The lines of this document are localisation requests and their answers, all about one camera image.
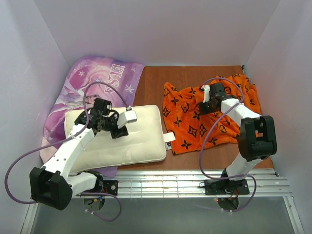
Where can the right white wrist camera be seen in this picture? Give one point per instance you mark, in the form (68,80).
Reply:
(206,93)

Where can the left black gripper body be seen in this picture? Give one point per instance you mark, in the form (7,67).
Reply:
(119,132)

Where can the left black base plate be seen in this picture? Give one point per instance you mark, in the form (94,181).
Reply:
(105,186)

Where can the cream white pillow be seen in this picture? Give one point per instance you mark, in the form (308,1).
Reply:
(143,144)

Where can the purple Elsa printed cloth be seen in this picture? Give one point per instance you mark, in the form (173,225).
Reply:
(92,77)

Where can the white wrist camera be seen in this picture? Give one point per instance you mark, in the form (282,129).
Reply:
(206,93)
(128,116)

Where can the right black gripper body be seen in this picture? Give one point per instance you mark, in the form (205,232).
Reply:
(203,108)

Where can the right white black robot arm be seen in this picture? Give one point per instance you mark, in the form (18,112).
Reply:
(256,138)

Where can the orange black patterned pillowcase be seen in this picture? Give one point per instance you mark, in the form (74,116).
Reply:
(193,130)

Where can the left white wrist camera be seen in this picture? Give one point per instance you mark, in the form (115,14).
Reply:
(128,116)

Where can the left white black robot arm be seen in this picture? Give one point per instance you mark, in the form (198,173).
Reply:
(53,184)

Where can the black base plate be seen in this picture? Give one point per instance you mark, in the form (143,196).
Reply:
(224,187)
(105,186)

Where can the aluminium rail frame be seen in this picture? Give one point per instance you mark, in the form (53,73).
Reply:
(174,202)

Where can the white pillow label tag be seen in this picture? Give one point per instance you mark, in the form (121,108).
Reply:
(168,139)

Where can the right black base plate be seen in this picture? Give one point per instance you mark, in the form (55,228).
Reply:
(224,187)

